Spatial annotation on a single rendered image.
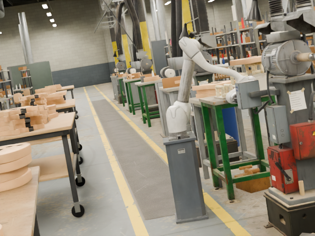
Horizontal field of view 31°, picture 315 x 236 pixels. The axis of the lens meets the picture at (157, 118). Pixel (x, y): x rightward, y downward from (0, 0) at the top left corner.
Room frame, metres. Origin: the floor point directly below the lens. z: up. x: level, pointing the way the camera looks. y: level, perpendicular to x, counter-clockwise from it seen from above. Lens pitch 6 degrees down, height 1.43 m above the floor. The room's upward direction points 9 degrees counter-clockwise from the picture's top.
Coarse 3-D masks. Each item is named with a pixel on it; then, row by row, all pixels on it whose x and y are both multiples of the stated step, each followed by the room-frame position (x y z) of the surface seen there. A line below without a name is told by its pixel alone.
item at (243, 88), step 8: (256, 80) 4.18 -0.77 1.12; (240, 88) 4.16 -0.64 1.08; (248, 88) 4.17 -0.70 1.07; (256, 88) 4.17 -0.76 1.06; (240, 96) 4.16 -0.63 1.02; (248, 96) 4.17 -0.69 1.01; (240, 104) 4.17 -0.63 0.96; (248, 104) 4.16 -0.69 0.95; (256, 104) 4.17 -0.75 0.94; (264, 104) 4.11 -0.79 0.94; (256, 112) 4.20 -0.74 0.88
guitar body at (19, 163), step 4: (28, 156) 2.79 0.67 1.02; (16, 160) 2.68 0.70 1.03; (20, 160) 2.70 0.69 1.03; (24, 160) 2.73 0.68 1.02; (28, 160) 2.78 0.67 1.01; (0, 164) 2.63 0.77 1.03; (4, 164) 2.63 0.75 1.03; (8, 164) 2.64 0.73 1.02; (12, 164) 2.65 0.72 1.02; (16, 164) 2.67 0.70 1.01; (20, 164) 2.69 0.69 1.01; (24, 164) 2.73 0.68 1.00; (0, 168) 2.63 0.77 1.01; (4, 168) 2.63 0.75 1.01; (8, 168) 2.64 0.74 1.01; (12, 168) 2.65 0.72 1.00; (16, 168) 2.67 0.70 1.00; (0, 172) 2.63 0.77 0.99; (4, 172) 2.63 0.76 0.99
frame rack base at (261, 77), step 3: (249, 75) 5.19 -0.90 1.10; (252, 75) 5.12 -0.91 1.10; (255, 75) 5.13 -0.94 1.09; (258, 75) 5.13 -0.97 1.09; (261, 75) 5.14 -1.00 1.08; (264, 75) 5.14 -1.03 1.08; (255, 78) 5.13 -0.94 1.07; (258, 78) 5.13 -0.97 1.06; (261, 78) 5.14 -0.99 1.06; (264, 78) 5.14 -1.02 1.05; (261, 81) 5.13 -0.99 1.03; (264, 81) 5.14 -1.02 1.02; (261, 84) 5.13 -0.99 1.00; (264, 84) 5.14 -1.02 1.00; (261, 87) 5.13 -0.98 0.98; (264, 87) 5.14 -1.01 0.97
